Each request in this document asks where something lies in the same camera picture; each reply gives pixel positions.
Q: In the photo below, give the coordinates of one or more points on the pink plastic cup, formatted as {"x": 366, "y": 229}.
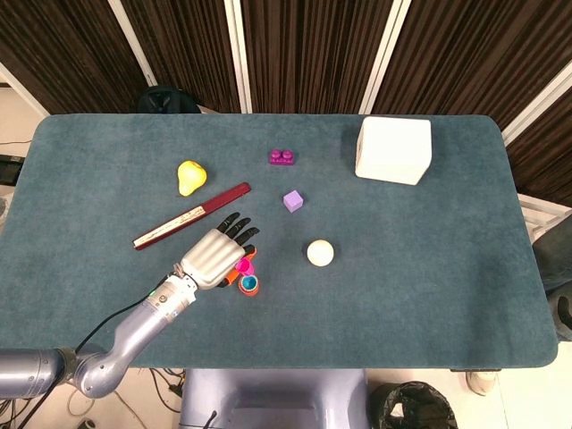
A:
{"x": 245, "y": 266}

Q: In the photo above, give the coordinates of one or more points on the yellow toy pear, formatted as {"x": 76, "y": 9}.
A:
{"x": 191, "y": 178}

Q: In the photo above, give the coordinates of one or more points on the black device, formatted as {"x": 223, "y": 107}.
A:
{"x": 9, "y": 169}

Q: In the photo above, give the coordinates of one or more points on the white ball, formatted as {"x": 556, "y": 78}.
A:
{"x": 320, "y": 253}

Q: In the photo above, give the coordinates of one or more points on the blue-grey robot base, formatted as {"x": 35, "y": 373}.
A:
{"x": 272, "y": 397}

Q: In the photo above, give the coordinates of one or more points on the white shoe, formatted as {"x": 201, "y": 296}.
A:
{"x": 481, "y": 382}

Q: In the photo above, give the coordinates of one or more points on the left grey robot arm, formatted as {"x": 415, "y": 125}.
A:
{"x": 134, "y": 330}

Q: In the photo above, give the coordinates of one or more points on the teal velvet table cover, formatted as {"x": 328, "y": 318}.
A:
{"x": 402, "y": 290}

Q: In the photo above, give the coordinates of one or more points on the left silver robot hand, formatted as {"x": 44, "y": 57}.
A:
{"x": 210, "y": 259}

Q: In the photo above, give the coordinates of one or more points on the light blue plastic cup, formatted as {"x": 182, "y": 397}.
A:
{"x": 249, "y": 282}

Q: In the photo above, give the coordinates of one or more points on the orange plastic cup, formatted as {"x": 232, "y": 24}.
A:
{"x": 249, "y": 292}

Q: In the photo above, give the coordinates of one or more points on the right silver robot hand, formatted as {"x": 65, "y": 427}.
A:
{"x": 566, "y": 317}

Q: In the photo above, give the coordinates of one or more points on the white box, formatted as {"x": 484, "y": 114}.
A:
{"x": 391, "y": 152}

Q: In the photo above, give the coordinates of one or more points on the lilac cube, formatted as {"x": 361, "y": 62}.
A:
{"x": 293, "y": 201}

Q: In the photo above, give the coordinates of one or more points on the black backpack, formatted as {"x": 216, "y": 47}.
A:
{"x": 165, "y": 100}

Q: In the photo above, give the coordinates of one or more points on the white metal rack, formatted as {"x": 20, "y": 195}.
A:
{"x": 538, "y": 214}

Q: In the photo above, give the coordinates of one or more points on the white partition post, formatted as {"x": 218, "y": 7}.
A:
{"x": 536, "y": 107}
{"x": 239, "y": 53}
{"x": 384, "y": 53}
{"x": 22, "y": 89}
{"x": 134, "y": 44}

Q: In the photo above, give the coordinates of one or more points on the magenta building block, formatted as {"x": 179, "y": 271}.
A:
{"x": 282, "y": 158}

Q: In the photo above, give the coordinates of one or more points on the black bagged trash bin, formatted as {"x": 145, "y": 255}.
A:
{"x": 411, "y": 406}

